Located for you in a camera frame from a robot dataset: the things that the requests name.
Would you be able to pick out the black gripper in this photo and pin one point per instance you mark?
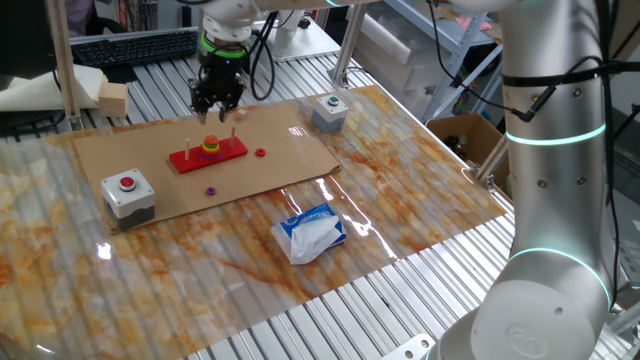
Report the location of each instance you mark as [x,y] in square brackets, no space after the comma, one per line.
[222,77]

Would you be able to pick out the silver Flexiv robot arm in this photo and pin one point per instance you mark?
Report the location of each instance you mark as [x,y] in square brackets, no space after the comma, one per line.
[555,200]

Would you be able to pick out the red Hanoi base with pegs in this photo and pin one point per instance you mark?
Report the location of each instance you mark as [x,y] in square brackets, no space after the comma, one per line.
[190,162]

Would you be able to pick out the large wooden block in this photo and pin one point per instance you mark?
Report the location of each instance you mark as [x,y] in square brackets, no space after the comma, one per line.
[113,100]

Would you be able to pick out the small wooden cube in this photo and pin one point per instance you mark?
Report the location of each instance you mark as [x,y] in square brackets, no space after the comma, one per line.
[242,114]

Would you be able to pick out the brown cardboard sheet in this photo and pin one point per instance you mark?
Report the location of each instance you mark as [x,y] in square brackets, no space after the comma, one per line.
[280,150]

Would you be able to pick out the black keyboard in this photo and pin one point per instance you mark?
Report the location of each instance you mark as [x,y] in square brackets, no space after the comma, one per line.
[135,49]

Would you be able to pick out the white flat board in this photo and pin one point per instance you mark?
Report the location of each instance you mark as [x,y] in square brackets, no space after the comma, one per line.
[310,45]

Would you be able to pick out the grey box with green button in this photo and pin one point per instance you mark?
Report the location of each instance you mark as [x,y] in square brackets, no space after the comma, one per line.
[330,119]

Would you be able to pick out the grey box with red button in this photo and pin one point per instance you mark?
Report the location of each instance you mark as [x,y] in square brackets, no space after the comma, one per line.
[127,207]

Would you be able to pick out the blue white tissue pack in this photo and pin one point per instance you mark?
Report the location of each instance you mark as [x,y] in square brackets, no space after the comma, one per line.
[310,235]

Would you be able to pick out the marble pattern plastic mat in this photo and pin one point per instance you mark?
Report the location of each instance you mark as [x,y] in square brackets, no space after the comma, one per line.
[200,280]

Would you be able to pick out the white folded cloth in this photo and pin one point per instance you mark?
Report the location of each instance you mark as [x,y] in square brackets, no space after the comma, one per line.
[35,92]

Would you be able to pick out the white storage box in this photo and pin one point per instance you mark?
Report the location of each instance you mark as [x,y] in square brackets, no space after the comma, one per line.
[395,55]

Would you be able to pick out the black monitor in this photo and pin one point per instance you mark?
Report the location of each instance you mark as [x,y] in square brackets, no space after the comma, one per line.
[25,40]

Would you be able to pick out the grey metal shelf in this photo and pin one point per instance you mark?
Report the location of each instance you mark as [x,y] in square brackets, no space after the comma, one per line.
[445,35]

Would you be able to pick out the open cardboard box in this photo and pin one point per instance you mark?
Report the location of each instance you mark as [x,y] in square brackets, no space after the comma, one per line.
[470,131]

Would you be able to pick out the aluminium frame post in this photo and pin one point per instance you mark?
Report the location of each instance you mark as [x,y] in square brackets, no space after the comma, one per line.
[64,60]
[492,162]
[347,47]

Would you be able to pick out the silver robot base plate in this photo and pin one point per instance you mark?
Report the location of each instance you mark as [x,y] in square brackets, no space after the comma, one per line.
[407,348]

